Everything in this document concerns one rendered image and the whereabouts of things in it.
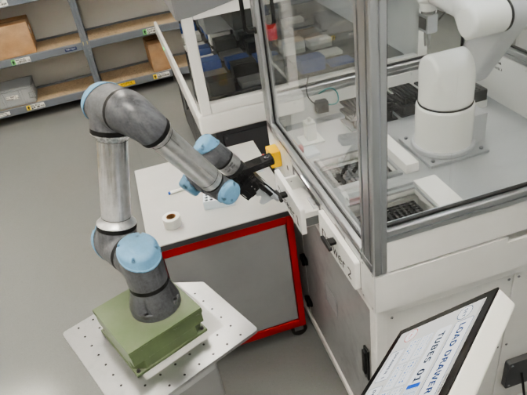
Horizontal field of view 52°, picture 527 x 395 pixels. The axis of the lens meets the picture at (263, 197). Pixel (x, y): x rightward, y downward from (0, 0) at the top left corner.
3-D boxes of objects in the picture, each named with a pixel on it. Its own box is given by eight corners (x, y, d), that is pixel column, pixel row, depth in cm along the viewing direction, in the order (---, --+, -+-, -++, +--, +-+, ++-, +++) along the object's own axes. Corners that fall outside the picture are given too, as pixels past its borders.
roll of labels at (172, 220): (178, 216, 215) (176, 208, 213) (184, 225, 209) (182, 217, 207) (161, 223, 213) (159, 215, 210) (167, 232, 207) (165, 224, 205)
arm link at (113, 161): (113, 279, 155) (103, 91, 134) (89, 258, 165) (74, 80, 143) (149, 266, 163) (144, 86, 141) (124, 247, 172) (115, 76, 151)
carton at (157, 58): (154, 73, 534) (147, 45, 519) (148, 63, 560) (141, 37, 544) (193, 63, 543) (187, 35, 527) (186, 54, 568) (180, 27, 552)
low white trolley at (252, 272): (190, 378, 243) (148, 249, 200) (171, 288, 293) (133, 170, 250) (310, 338, 252) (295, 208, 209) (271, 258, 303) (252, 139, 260)
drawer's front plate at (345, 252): (355, 291, 161) (354, 263, 155) (320, 235, 184) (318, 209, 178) (361, 289, 161) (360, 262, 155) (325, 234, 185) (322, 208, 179)
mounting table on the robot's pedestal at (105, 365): (136, 449, 147) (125, 425, 140) (74, 356, 177) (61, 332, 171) (263, 353, 168) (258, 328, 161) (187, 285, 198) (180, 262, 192)
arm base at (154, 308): (143, 331, 153) (134, 306, 147) (123, 302, 164) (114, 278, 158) (190, 305, 159) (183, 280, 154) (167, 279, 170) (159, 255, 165)
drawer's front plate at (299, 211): (302, 236, 186) (299, 210, 179) (277, 193, 209) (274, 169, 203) (307, 234, 186) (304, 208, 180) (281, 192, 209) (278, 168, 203)
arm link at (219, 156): (187, 151, 175) (201, 129, 176) (211, 169, 181) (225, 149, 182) (198, 154, 168) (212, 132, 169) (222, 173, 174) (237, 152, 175)
